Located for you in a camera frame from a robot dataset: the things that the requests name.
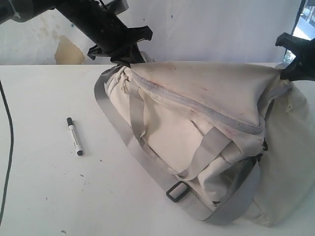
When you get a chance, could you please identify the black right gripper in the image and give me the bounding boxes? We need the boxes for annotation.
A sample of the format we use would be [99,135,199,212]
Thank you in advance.
[275,32,315,81]

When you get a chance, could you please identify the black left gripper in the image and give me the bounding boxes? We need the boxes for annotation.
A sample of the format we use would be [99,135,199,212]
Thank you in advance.
[56,0,153,66]

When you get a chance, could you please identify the white duffel bag grey straps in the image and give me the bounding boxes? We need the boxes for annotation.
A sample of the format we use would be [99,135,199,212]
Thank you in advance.
[94,52,314,227]

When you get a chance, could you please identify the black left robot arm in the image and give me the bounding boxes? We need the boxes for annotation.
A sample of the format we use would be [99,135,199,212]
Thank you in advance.
[0,0,153,66]

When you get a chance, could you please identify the white marker black cap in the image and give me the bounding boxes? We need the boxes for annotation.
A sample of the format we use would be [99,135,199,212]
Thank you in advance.
[66,117,84,156]

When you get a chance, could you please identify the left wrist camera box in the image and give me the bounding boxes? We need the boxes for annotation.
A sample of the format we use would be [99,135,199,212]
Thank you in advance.
[105,0,129,15]

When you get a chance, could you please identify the dark window frame post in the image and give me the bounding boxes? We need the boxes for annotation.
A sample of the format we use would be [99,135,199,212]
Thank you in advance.
[283,0,306,63]

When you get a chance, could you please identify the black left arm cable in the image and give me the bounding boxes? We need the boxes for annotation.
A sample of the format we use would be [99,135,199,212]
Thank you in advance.
[0,80,14,217]

